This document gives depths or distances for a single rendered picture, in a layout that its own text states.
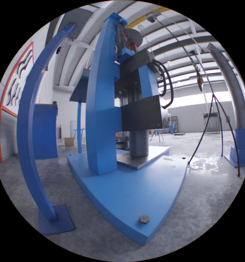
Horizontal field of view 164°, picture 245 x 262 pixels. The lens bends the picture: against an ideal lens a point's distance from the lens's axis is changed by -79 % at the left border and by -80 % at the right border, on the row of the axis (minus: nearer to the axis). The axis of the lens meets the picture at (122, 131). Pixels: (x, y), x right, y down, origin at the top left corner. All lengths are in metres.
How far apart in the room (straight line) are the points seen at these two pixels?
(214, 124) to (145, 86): 8.18
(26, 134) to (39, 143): 1.33
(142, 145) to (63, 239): 0.90
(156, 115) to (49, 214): 0.73
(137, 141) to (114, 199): 0.60
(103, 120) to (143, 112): 0.26
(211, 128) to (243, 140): 7.33
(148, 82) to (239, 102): 1.13
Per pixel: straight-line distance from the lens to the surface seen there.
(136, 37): 1.96
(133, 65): 0.77
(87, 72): 1.14
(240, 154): 1.26
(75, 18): 0.84
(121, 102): 2.38
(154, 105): 0.52
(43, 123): 1.65
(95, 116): 0.54
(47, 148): 1.65
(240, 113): 1.30
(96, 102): 0.56
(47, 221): 0.53
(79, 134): 1.56
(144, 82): 0.61
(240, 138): 1.27
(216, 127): 8.57
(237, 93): 1.34
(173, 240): 0.43
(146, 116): 0.53
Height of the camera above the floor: 0.39
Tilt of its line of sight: 1 degrees up
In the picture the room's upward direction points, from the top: 2 degrees counter-clockwise
